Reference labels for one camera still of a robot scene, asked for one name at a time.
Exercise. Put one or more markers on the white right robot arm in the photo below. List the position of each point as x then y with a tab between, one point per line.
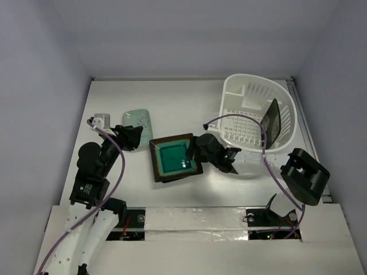
300	178

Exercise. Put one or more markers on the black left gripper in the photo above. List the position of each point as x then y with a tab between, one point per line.
128	135

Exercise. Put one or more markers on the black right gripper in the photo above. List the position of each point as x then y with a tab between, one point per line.
198	149

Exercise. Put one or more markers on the silver foil tape strip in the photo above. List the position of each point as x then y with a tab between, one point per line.
195	224

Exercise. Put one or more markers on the light green speckled plate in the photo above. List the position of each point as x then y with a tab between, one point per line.
140	118

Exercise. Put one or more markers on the teal square plate dark rim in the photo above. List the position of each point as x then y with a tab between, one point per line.
169	160

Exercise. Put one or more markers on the white plastic dish rack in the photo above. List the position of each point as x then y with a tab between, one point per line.
250	95

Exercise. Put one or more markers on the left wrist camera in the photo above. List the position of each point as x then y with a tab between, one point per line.
101	121

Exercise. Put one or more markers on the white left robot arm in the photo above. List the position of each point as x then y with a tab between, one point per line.
92	212

